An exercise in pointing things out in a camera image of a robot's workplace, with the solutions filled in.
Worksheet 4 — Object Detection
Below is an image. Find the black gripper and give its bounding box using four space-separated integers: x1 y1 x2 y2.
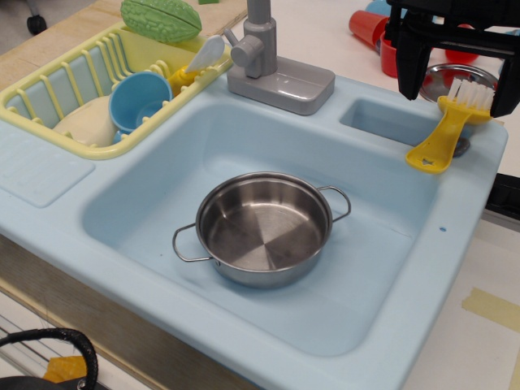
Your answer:
386 1 519 118

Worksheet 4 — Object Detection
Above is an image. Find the yellow dish brush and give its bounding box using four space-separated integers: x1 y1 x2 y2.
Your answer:
405 79 495 174

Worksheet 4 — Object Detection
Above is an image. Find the steel pot lid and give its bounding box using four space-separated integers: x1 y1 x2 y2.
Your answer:
419 63 498 102

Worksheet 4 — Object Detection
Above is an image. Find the small steel pot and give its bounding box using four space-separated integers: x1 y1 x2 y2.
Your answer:
190 171 352 288

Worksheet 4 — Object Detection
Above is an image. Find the red cup at right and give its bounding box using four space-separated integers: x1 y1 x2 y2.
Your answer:
444 49 479 65

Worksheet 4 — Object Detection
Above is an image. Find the blue plastic plate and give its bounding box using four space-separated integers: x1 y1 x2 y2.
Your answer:
365 0 391 16

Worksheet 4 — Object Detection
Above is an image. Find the red cup lying down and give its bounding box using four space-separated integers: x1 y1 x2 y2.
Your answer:
349 11 389 51

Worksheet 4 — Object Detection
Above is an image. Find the black device at edge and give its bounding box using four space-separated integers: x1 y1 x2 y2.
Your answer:
486 173 520 220

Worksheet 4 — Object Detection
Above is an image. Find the grey toy faucet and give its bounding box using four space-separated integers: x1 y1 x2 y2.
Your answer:
224 1 336 115

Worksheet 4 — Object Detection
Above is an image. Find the beige masking tape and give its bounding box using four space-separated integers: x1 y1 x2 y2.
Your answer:
461 288 519 333

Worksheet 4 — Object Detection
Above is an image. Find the yellow utensil in rack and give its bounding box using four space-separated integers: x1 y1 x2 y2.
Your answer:
167 66 206 97

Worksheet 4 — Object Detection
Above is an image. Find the green bitter melon toy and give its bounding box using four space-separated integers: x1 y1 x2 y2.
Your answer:
120 0 202 43

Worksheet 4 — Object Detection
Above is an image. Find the blue plastic cup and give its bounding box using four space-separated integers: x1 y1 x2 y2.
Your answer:
108 71 174 134

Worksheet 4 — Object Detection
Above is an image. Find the cream plastic plate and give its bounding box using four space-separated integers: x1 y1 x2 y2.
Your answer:
53 96 118 147

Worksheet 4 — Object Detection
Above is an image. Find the yellow dish rack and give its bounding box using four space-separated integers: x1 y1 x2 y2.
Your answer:
1 23 232 160

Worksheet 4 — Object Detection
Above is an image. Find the light blue toy sink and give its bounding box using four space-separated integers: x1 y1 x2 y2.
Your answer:
1 77 508 389

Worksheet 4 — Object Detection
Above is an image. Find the black chair caster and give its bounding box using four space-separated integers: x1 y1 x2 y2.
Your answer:
26 15 47 36

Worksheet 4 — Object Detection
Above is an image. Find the yellow tape piece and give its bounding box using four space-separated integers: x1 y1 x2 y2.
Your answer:
43 356 87 384

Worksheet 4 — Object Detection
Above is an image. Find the red cup with handle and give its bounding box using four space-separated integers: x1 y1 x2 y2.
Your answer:
379 32 398 78

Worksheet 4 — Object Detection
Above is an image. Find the grey utensil handle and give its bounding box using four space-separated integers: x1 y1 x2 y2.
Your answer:
453 136 470 158

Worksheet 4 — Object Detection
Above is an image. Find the black braided cable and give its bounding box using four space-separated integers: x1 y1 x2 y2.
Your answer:
0 327 99 390

